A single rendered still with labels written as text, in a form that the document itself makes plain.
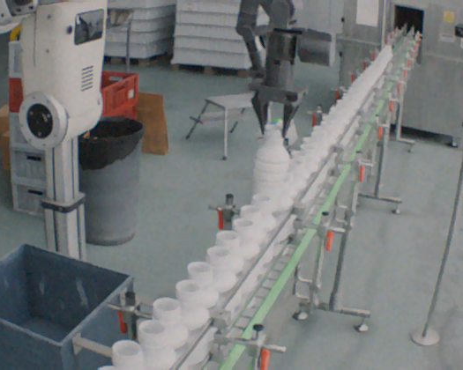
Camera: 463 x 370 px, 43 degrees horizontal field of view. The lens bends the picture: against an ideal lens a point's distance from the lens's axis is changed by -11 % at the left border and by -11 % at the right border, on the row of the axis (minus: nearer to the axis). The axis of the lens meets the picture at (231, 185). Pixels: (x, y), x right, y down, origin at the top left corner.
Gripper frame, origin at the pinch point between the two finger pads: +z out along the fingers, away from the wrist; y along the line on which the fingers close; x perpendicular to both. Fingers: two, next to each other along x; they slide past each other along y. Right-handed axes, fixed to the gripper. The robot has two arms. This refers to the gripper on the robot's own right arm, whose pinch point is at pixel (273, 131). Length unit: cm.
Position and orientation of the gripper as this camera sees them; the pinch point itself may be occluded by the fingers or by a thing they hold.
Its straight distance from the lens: 121.2
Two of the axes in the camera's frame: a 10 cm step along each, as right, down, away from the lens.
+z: -0.7, 9.3, 3.7
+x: 3.4, -3.3, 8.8
